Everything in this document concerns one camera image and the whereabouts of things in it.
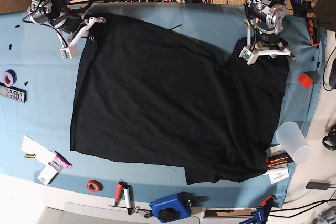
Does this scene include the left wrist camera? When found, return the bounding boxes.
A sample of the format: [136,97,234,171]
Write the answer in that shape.
[239,46,258,65]

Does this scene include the blue orange bar clamp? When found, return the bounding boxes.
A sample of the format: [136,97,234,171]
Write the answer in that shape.
[240,195,276,224]

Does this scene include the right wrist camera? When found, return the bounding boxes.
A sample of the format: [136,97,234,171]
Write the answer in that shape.
[60,46,79,60]

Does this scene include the black t-shirt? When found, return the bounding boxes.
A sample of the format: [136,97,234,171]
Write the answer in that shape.
[70,14,289,184]

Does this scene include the white booklet papers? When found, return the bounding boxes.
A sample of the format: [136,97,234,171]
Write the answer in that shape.
[264,145,289,184]

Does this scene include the translucent plastic cup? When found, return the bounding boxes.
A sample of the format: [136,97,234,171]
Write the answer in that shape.
[276,122,311,164]

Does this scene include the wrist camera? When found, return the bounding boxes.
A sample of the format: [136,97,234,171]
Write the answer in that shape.
[60,46,79,60]
[239,46,258,65]

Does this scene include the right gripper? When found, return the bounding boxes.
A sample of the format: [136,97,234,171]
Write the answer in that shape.
[54,16,106,48]

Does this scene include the red cube block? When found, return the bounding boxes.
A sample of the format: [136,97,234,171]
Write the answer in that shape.
[298,73,313,89]

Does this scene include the purple tape roll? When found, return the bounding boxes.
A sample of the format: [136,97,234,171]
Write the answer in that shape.
[3,69,17,87]

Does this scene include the white paper sheet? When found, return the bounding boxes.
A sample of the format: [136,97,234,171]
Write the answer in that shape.
[21,135,56,165]

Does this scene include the orange black clamp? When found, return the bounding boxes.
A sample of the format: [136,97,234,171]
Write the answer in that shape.
[308,17,321,46]

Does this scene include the pink marker package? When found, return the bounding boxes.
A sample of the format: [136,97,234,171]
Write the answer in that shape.
[54,151,72,169]

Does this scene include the blue table clamp box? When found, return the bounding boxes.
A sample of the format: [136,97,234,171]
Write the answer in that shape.
[149,193,192,223]

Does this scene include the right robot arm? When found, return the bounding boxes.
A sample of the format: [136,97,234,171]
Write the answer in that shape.
[22,0,106,48]

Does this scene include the red handled screwdriver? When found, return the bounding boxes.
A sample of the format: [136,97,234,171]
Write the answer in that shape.
[114,181,124,207]

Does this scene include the black remote control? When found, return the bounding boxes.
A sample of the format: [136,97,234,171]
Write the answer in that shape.
[0,83,27,103]

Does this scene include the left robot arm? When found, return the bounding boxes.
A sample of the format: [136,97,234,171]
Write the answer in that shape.
[239,0,296,65]

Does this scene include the red tape roll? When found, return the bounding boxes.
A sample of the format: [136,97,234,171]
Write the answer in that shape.
[86,180,103,193]

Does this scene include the white marker pen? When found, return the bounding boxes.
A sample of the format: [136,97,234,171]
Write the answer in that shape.
[123,185,132,216]

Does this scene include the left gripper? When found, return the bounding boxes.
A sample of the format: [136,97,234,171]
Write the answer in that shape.
[245,19,296,60]

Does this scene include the white blister pack card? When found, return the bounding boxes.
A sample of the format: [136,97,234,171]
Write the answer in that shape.
[37,160,62,185]

